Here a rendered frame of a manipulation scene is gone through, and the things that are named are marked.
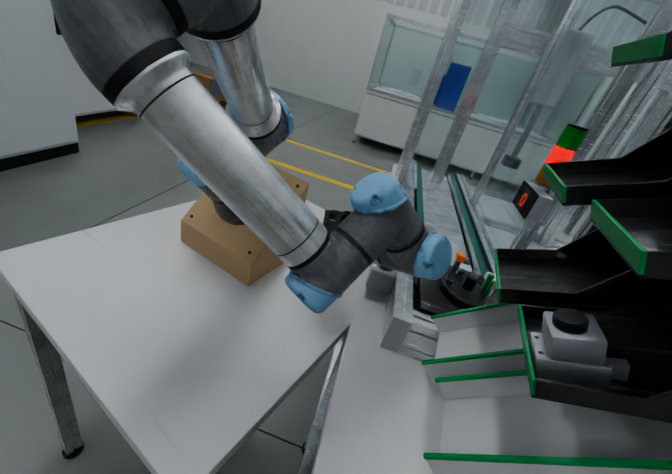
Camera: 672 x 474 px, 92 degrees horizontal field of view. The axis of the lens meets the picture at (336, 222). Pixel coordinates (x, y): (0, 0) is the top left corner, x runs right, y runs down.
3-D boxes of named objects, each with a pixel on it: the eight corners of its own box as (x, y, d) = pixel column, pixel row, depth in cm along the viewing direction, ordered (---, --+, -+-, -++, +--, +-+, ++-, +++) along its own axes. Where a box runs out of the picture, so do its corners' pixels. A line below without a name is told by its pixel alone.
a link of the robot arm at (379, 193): (348, 228, 42) (385, 277, 47) (406, 171, 44) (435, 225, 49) (321, 212, 48) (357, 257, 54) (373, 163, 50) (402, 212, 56)
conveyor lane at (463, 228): (405, 340, 80) (419, 311, 75) (410, 208, 154) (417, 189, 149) (518, 380, 78) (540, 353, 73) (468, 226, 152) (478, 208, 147)
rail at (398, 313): (379, 346, 76) (394, 313, 71) (397, 204, 154) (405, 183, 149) (401, 354, 76) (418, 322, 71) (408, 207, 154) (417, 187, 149)
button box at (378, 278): (364, 286, 88) (371, 268, 85) (373, 247, 107) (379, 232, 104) (389, 294, 88) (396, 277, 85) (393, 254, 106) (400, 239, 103)
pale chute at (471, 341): (432, 383, 56) (421, 362, 55) (439, 333, 67) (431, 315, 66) (638, 366, 42) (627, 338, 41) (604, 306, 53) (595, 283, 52)
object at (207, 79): (185, 96, 563) (186, 71, 544) (211, 93, 633) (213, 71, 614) (248, 116, 552) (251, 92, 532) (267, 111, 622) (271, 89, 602)
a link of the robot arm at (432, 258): (444, 220, 49) (461, 255, 54) (389, 213, 57) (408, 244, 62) (419, 260, 46) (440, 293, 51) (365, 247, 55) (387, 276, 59)
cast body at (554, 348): (534, 381, 34) (537, 327, 32) (528, 351, 38) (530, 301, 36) (635, 396, 31) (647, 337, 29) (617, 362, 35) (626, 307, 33)
